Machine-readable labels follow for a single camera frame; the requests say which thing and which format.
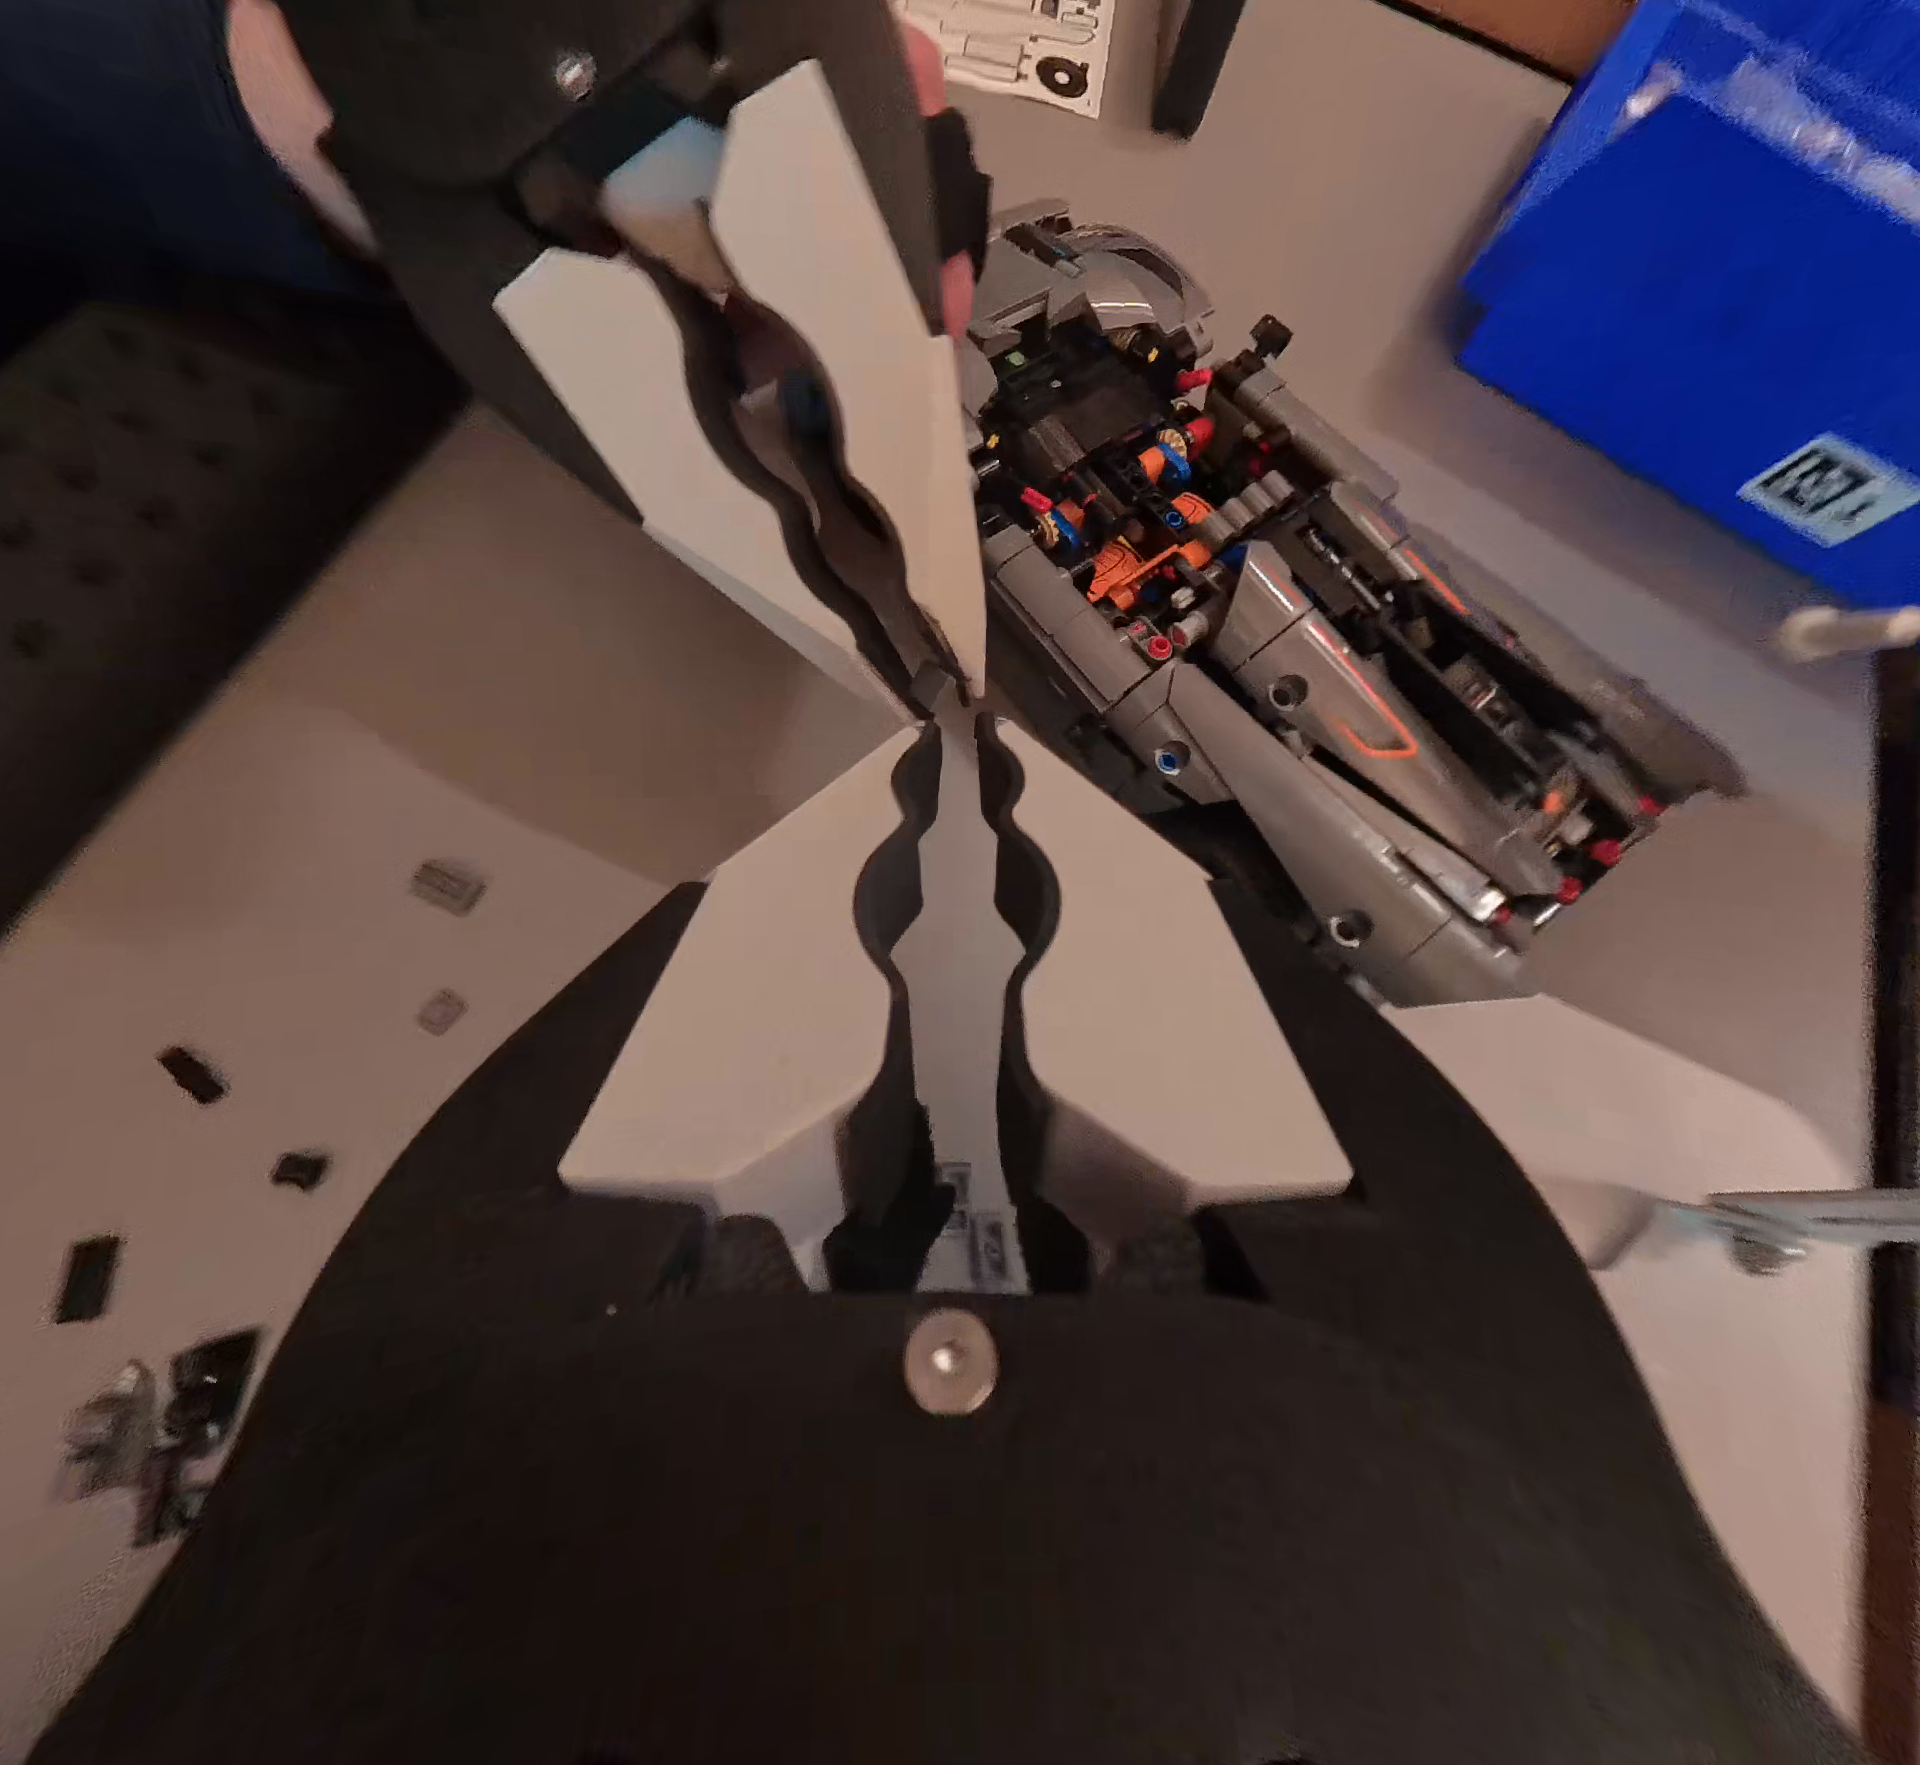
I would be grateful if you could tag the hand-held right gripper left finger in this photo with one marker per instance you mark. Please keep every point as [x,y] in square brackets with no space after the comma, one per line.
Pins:
[735,1031]

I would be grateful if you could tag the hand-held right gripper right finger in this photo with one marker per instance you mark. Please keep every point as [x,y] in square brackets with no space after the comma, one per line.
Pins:
[1170,1046]

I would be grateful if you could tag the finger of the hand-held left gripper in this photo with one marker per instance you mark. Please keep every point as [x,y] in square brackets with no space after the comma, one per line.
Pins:
[629,400]
[856,296]

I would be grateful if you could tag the grey lego car model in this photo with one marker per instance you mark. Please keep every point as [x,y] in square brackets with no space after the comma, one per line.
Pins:
[1320,625]

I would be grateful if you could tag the small grey lego piece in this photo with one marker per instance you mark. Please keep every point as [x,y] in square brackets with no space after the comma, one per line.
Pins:
[443,1015]

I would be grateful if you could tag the small black lego piece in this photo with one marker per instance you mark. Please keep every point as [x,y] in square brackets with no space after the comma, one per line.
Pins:
[299,1173]
[194,1074]
[86,1278]

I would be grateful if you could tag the cluster of small lego parts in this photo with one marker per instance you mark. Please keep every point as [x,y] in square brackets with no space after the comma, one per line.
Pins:
[165,1435]

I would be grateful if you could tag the person's left hand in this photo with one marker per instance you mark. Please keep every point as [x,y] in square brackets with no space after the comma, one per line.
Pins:
[293,131]

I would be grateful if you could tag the black perforated mat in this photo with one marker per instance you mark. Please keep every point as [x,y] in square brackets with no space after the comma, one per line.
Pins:
[152,521]

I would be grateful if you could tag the blue storage bin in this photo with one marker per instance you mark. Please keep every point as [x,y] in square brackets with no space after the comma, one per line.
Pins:
[1650,265]

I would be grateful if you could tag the steel bracket strip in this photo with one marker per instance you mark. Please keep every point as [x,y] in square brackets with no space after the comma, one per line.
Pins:
[1801,1214]

